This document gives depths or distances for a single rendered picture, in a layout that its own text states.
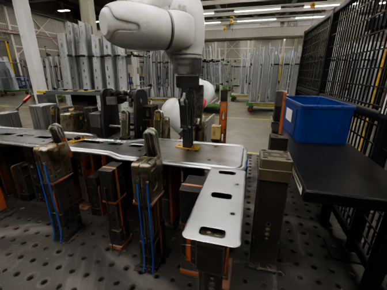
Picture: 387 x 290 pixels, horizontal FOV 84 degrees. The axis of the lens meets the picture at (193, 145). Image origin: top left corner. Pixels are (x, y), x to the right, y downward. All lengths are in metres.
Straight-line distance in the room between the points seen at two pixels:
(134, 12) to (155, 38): 0.07
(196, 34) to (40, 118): 0.88
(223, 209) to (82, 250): 0.56
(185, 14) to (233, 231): 0.55
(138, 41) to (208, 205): 0.43
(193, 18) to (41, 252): 0.87
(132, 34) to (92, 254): 0.67
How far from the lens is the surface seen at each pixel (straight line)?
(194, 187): 0.56
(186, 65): 0.67
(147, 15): 0.62
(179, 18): 0.66
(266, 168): 0.57
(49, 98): 1.51
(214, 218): 0.43
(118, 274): 0.77
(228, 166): 0.64
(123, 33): 0.60
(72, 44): 5.89
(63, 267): 0.85
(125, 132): 0.99
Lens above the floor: 1.26
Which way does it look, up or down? 19 degrees down
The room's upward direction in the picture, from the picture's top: straight up
